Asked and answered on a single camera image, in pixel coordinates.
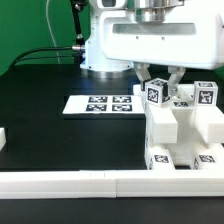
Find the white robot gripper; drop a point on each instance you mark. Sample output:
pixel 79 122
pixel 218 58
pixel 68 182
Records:
pixel 190 36

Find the white cube with hole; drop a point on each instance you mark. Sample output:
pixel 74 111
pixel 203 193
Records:
pixel 156 92

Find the small white tagged cube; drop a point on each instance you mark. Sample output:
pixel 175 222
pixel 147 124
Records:
pixel 205 93

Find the white chair seat block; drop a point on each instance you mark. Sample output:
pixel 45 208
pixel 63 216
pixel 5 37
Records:
pixel 184 154

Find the long white chair side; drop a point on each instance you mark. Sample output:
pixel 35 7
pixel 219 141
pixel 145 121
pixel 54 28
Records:
pixel 203 124

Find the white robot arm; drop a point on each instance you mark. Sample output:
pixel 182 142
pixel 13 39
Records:
pixel 145 11

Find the white piece at left edge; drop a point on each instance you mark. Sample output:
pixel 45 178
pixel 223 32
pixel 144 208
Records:
pixel 2 138

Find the white marker base plate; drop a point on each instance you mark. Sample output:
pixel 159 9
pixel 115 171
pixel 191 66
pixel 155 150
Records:
pixel 103 104

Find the white U-shaped border frame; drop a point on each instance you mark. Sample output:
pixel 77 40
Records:
pixel 114 183

